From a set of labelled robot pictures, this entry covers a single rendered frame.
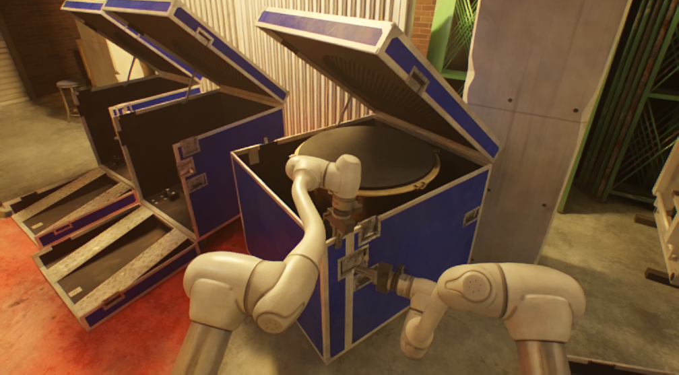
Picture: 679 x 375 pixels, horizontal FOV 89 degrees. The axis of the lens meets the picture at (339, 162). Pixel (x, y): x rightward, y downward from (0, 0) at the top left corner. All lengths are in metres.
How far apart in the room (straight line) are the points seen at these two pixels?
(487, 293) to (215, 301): 0.63
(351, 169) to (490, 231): 1.57
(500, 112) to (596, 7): 0.66
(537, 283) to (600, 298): 2.08
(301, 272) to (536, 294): 0.55
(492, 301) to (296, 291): 0.46
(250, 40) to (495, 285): 4.00
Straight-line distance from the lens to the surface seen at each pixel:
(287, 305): 0.86
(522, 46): 2.18
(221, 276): 0.92
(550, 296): 0.98
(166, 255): 2.87
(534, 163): 2.35
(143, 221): 3.28
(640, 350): 2.85
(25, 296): 3.28
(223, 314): 0.92
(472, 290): 0.89
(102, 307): 2.73
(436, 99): 1.53
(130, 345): 2.59
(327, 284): 1.58
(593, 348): 2.70
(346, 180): 1.27
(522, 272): 0.97
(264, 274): 0.89
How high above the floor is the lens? 1.89
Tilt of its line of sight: 28 degrees down
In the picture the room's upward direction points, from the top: straight up
